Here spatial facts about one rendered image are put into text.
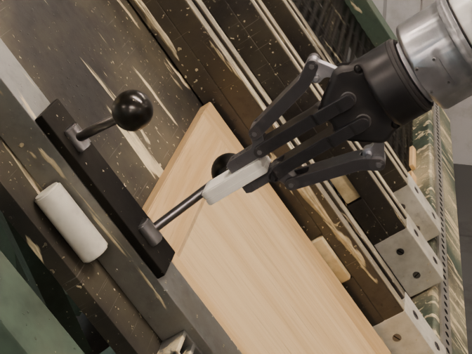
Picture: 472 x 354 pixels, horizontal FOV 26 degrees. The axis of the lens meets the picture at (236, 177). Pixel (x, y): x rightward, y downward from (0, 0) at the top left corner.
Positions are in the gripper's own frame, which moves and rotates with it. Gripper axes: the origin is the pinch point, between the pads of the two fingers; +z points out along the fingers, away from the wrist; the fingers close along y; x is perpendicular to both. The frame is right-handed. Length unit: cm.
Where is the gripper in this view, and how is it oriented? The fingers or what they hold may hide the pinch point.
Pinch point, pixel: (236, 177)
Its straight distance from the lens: 100.3
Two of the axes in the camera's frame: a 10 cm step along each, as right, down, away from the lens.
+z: -8.0, 4.8, 3.5
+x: 1.6, -3.9, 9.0
